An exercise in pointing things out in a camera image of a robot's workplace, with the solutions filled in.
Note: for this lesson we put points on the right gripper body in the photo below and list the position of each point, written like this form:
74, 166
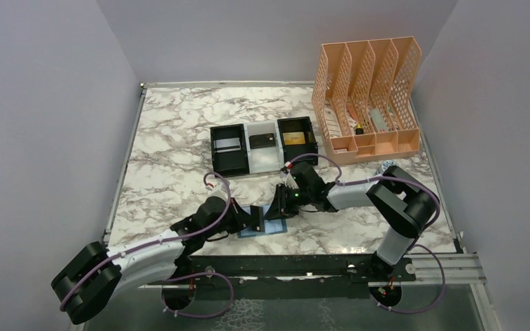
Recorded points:
295, 198

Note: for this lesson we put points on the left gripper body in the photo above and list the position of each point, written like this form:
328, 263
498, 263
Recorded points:
232, 222

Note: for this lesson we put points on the blue card holder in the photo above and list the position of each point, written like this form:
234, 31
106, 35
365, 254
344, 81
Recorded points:
271, 227

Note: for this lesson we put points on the black credit card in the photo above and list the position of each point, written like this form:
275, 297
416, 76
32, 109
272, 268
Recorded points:
257, 141
257, 218

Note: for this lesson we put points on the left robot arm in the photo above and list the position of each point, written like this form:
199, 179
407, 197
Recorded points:
97, 274

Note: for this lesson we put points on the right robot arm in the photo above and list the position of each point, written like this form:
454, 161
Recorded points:
408, 206

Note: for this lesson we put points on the gold credit card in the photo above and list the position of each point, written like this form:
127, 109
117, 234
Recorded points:
294, 138

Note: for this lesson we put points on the black white card tray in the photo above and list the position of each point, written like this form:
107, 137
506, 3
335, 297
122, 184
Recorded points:
249, 161

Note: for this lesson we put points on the white magnetic stripe card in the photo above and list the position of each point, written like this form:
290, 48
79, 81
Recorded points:
226, 145

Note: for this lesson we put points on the white labelled box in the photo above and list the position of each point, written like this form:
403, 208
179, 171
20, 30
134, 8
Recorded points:
332, 123

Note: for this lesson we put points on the yellow tipped marker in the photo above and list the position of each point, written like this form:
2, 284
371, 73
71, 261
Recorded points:
359, 130

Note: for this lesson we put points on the orange file organizer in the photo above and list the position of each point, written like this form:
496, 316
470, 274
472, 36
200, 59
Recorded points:
356, 76

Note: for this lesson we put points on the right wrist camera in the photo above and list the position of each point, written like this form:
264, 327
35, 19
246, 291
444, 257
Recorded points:
287, 178

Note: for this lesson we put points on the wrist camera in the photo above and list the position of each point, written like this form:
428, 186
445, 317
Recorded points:
287, 178
219, 190

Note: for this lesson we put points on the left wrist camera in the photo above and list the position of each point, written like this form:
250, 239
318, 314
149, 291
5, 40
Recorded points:
219, 190

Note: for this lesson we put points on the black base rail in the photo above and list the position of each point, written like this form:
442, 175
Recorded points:
271, 277

